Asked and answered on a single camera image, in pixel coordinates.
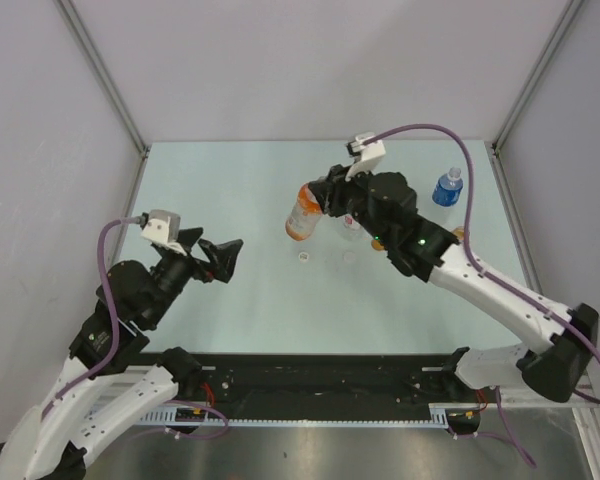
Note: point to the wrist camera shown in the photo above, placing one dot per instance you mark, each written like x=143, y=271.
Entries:
x=161, y=228
x=366, y=154

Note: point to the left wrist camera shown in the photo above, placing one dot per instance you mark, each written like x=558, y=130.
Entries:
x=161, y=228

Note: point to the aluminium frame post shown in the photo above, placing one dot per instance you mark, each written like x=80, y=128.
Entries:
x=92, y=55
x=541, y=66

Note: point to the white cable duct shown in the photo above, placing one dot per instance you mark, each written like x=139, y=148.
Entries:
x=183, y=417

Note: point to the orange juice bottle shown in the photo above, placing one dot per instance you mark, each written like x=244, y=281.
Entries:
x=459, y=233

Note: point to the right aluminium frame post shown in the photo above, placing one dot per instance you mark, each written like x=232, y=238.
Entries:
x=541, y=66

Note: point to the left aluminium frame post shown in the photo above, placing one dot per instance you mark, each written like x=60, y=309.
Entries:
x=92, y=55

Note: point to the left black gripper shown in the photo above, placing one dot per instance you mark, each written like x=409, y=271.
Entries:
x=222, y=257

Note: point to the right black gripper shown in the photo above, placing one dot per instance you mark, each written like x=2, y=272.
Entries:
x=330, y=193

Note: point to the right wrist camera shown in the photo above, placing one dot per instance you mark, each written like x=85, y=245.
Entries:
x=366, y=154

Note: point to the orange drink bottle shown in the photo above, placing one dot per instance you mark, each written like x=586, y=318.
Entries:
x=304, y=216

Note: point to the blue drink bottle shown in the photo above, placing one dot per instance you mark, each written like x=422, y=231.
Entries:
x=448, y=188

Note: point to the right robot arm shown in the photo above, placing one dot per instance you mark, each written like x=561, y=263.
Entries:
x=552, y=354

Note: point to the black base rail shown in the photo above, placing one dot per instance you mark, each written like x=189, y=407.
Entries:
x=335, y=386

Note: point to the clear water bottle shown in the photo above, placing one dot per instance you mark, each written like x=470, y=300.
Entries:
x=350, y=229

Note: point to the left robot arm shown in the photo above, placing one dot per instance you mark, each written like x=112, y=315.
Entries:
x=65, y=434

